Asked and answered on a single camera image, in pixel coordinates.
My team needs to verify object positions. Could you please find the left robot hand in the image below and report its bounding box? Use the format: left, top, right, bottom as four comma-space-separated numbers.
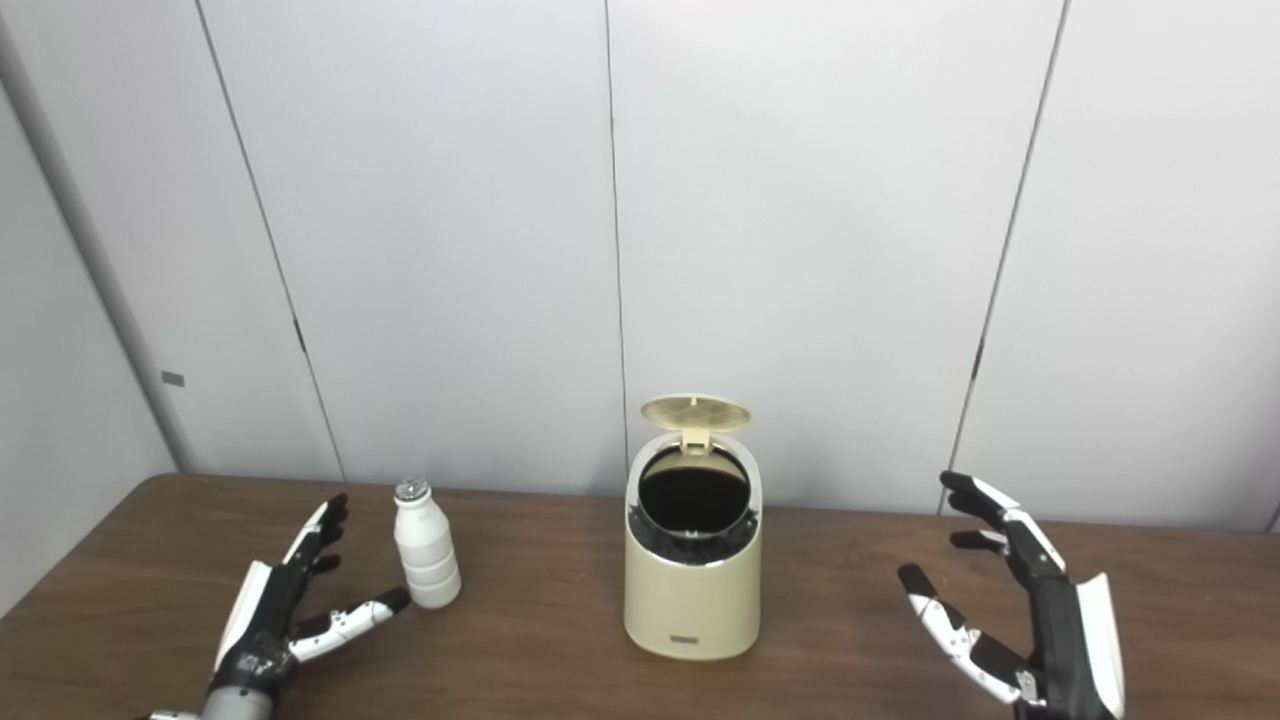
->
205, 493, 412, 701

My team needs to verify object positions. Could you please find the small white plastic bottle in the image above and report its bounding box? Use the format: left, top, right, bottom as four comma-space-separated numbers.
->
393, 479, 463, 610

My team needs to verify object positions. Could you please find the cream round bin lid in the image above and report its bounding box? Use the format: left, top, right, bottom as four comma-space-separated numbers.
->
640, 393, 753, 456

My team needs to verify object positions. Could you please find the cream-colored bin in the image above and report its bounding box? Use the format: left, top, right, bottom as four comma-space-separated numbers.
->
623, 430, 763, 661

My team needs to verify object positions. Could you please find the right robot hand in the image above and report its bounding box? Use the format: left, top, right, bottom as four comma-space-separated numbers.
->
897, 470, 1127, 720

